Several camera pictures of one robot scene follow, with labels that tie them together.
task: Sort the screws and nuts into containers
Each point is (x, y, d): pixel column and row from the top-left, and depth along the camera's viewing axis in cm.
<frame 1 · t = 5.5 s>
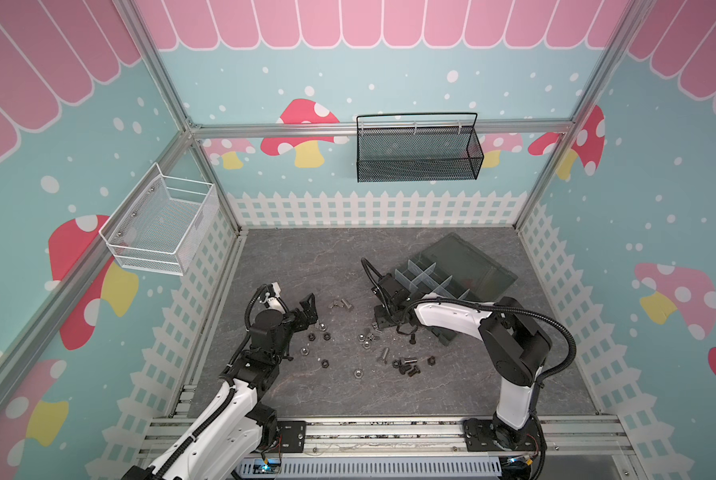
left hand: (301, 304, 82), fingers open
right hand: (380, 315, 93), fingers closed
clear compartment organizer box: (454, 268, 111), on the table
black hex nut: (312, 337, 93), on the table
black hex nut 2: (327, 336, 94), on the table
silver hex nut: (304, 351, 89), on the table
black hex nut 3: (325, 363, 88), on the table
silver hex nut 2: (358, 373, 85), on the table
silver hex nut 3: (366, 345, 91), on the table
silver screw: (385, 353, 89), on the table
black hex bolt: (413, 339, 93), on the table
black hex bolt 2: (414, 372, 86), on the table
black hex nut 4: (431, 360, 88), on the table

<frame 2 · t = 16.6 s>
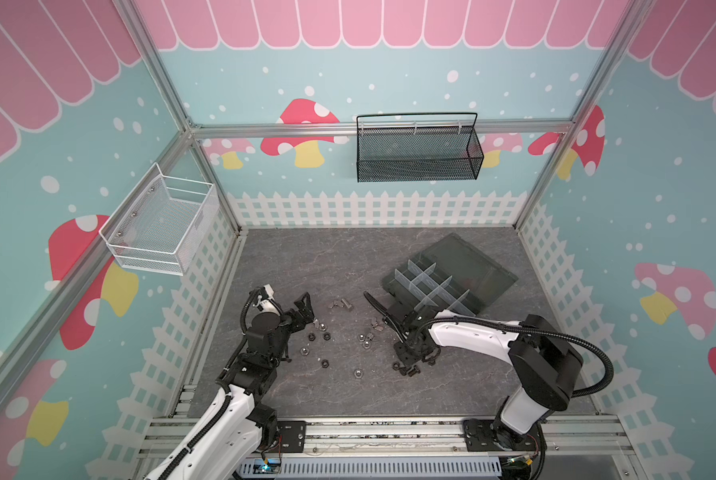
left hand: (297, 304, 81), fingers open
right hand: (406, 354, 87), fingers open
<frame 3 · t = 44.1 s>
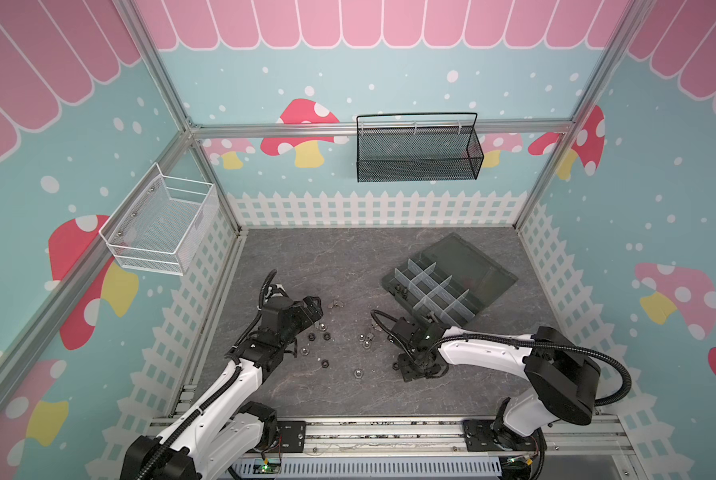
left hand: (311, 311, 84), fingers open
right hand: (407, 372, 85), fingers open
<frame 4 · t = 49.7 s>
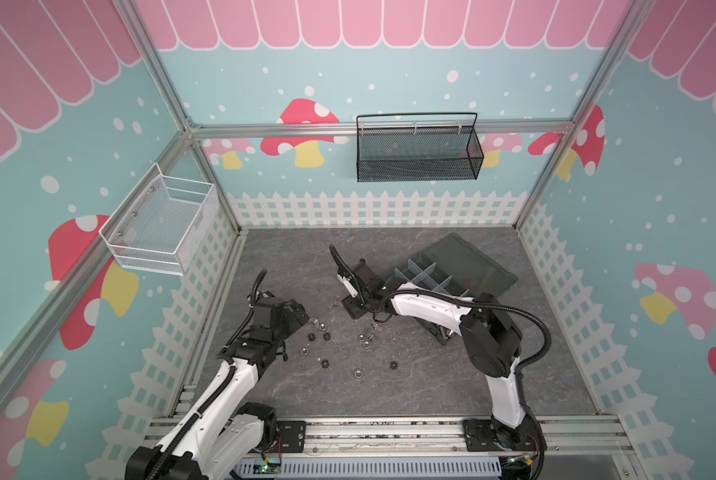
left hand: (293, 320, 85), fingers open
right hand: (351, 299, 92), fingers open
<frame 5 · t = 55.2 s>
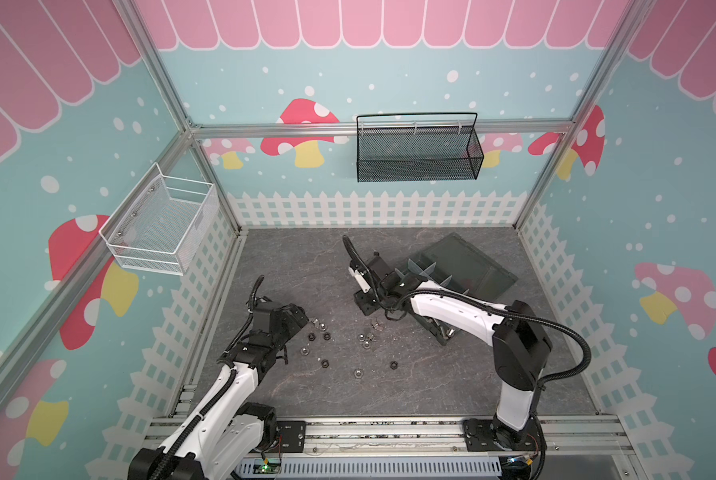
left hand: (295, 323, 86), fingers open
right hand: (360, 295, 87), fingers open
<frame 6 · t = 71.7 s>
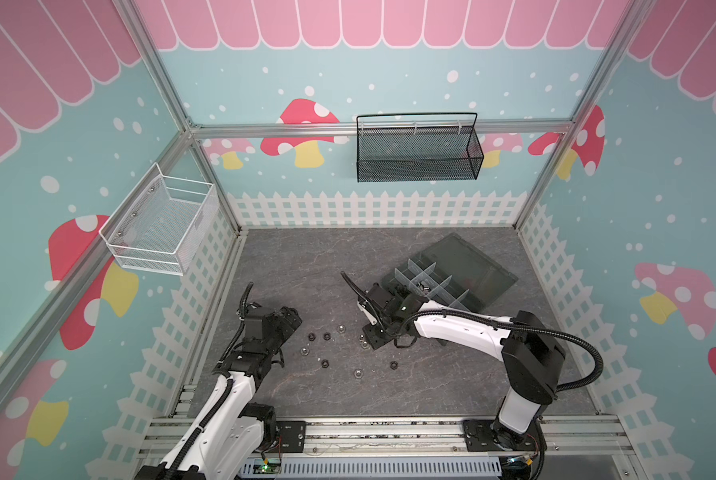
left hand: (289, 325, 86), fingers open
right hand: (370, 335, 85), fingers open
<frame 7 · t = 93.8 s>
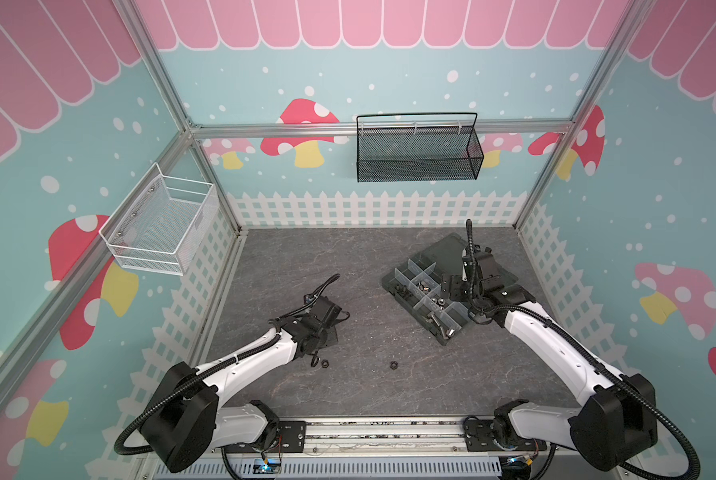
left hand: (326, 339, 86), fingers closed
right hand: (456, 281, 84), fingers open
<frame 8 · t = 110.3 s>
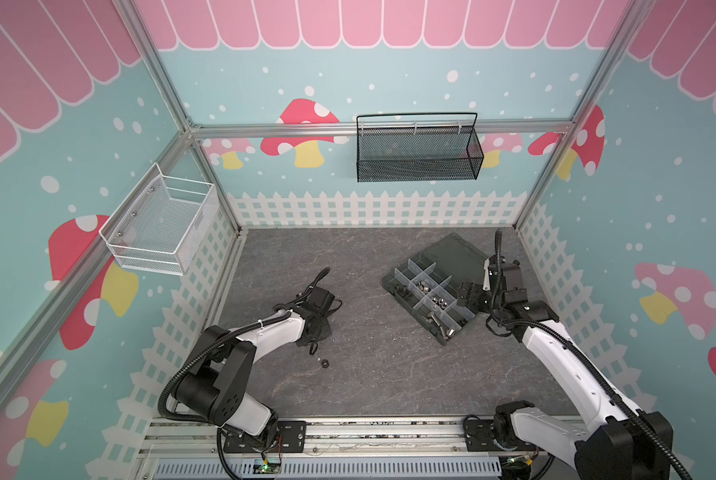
left hand: (318, 338, 92), fingers open
right hand: (472, 291, 83), fingers open
